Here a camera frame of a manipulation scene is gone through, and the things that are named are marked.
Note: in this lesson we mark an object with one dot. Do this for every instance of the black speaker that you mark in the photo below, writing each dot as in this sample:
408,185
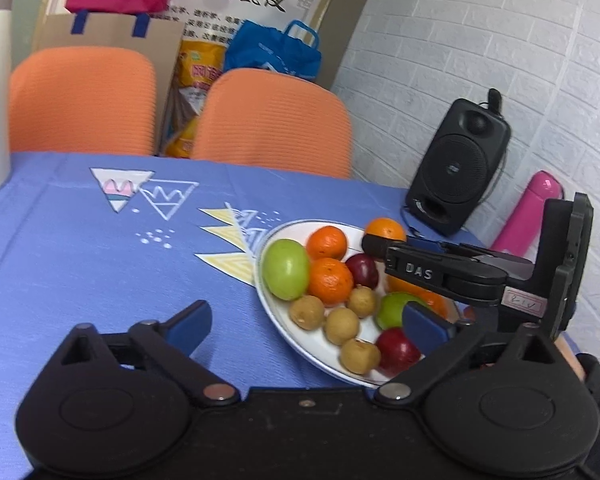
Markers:
455,170

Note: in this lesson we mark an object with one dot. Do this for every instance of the blue printed tablecloth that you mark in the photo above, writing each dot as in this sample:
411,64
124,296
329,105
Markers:
55,240

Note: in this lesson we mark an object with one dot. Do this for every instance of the small smooth orange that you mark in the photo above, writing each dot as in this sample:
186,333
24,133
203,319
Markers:
432,302

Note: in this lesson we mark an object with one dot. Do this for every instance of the brown longan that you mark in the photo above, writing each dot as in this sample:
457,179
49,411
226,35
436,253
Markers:
307,312
360,356
362,301
342,326

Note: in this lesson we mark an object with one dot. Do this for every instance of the blue plastic bag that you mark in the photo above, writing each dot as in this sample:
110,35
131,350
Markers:
260,50

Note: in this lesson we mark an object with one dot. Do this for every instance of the red plum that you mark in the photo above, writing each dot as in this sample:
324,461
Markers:
362,271
395,352

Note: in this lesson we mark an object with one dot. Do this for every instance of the white plate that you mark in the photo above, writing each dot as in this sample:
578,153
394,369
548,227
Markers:
354,241

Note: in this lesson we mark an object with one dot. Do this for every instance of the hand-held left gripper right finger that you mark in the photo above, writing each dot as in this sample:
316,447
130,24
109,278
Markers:
422,327

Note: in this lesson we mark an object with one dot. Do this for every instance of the orange chair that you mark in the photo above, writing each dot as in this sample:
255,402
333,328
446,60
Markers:
270,125
80,105

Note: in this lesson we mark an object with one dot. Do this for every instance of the small green fruit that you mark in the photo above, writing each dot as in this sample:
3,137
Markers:
391,310

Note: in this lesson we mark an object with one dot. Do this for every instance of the wall poster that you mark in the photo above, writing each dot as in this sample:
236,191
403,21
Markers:
230,0

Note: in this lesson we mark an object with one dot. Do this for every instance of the large smooth orange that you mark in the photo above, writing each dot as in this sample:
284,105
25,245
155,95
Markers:
385,227

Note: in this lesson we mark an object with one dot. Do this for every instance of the bumpy tangerine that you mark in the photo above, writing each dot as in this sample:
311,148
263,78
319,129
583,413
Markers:
331,281

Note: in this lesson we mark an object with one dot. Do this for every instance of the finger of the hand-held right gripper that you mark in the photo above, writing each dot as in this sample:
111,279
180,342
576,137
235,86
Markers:
375,245
455,251

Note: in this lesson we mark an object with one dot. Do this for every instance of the pink thermos bottle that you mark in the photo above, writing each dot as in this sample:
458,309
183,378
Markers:
525,210

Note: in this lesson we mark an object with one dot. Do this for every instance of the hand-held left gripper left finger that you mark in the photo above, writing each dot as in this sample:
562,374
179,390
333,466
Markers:
192,325

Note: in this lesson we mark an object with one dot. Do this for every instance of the large green fruit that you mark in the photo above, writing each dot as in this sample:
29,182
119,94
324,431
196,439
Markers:
285,270

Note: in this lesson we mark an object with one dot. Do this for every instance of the yellow printed sack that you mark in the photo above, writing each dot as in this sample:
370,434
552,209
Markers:
200,60

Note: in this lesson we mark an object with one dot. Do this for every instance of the small black device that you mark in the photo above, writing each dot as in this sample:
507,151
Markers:
494,102

